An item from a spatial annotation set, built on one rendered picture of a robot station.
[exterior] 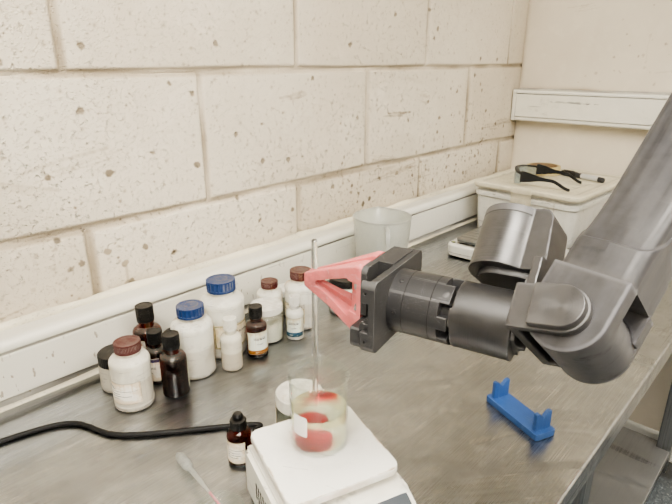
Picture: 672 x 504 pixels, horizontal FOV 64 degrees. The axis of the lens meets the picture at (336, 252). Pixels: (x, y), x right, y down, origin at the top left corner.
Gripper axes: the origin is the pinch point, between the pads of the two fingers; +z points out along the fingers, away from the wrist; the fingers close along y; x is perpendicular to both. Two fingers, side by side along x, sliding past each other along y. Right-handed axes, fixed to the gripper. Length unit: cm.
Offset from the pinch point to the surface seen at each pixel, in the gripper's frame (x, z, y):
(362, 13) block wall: -30, 33, -71
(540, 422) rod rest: 24.0, -20.0, -22.7
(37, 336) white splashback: 16.9, 44.4, 3.9
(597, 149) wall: 6, -12, -143
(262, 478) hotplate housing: 19.8, 1.9, 7.1
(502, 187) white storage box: 12, 7, -106
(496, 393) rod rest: 24.5, -13.2, -27.0
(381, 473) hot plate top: 17.5, -9.2, 2.6
